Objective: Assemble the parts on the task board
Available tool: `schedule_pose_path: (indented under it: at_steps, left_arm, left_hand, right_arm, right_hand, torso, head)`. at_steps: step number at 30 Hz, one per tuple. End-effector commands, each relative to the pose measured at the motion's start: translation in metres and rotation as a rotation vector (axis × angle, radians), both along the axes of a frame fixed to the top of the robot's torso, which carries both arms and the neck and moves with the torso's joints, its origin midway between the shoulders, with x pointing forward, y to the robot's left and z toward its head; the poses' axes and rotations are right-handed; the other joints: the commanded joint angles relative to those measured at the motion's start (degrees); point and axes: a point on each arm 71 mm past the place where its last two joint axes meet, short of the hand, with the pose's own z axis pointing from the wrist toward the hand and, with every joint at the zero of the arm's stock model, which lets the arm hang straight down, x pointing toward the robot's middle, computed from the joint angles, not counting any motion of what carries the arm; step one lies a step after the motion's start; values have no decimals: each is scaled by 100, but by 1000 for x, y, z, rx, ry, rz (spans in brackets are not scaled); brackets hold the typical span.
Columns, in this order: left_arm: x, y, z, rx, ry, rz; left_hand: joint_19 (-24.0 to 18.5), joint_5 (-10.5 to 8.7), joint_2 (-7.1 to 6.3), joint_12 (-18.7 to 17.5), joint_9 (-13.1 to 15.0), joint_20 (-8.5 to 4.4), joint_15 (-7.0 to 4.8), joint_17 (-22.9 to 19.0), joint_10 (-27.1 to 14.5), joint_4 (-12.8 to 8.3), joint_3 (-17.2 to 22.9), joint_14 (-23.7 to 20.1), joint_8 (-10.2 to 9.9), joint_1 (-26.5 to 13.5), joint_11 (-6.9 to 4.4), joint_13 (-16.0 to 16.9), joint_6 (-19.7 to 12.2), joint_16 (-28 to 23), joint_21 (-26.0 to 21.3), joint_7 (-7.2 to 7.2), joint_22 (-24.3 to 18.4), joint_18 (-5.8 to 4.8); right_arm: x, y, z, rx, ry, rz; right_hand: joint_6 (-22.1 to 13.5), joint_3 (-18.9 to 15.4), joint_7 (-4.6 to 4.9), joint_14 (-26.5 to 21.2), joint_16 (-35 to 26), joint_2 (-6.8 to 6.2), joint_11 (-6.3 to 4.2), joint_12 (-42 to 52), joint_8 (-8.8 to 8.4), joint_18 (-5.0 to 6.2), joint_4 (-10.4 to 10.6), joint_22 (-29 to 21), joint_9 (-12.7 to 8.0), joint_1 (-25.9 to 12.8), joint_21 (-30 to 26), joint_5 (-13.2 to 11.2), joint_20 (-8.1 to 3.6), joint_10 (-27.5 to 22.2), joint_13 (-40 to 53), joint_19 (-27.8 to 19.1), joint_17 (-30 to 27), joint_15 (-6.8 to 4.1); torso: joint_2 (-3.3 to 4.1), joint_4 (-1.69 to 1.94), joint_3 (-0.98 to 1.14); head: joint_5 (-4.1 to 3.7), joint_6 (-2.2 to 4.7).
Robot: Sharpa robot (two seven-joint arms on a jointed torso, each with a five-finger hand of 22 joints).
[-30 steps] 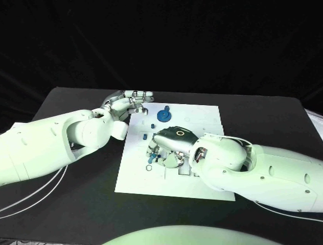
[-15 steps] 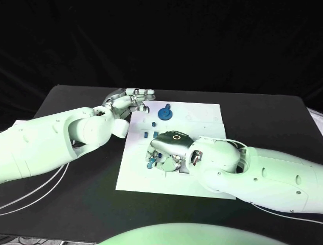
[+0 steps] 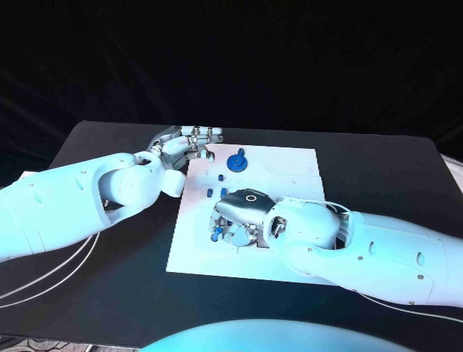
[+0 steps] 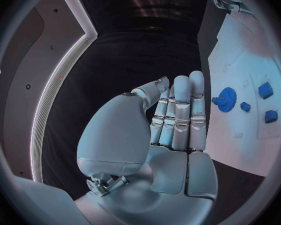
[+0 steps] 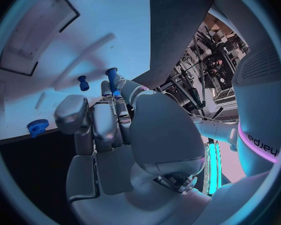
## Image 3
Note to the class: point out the blue gear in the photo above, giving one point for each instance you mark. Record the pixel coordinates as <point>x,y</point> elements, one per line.
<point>237,164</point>

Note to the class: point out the blue plug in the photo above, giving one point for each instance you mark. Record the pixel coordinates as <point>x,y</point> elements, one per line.
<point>215,234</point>

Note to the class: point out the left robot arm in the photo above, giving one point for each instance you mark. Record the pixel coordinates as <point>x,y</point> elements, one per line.
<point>56,203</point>

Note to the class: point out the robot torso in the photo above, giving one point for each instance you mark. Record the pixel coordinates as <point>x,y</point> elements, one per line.
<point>274,337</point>

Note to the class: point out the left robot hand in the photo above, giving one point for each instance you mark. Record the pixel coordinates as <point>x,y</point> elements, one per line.
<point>176,147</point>

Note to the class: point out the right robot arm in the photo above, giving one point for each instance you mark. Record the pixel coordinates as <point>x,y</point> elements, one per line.
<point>394,255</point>

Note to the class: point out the white task board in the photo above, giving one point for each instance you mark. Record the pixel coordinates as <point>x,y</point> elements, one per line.
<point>199,255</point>

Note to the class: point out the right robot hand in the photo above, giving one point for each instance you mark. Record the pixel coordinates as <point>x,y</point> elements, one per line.
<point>242,206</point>

